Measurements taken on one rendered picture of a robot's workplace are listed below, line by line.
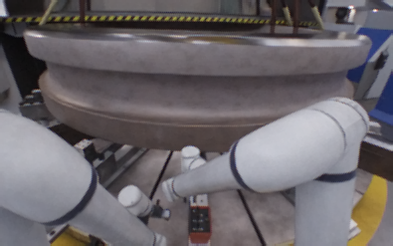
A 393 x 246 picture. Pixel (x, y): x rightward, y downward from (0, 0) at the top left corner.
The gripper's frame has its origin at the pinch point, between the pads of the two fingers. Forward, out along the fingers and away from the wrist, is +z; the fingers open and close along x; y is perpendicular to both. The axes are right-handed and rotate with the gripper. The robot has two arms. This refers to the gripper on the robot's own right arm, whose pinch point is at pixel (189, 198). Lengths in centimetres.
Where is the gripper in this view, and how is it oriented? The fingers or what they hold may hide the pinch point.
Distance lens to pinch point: 117.3
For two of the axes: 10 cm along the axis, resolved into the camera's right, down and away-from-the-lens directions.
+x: 10.0, 0.2, 0.2
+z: -0.3, 8.8, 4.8
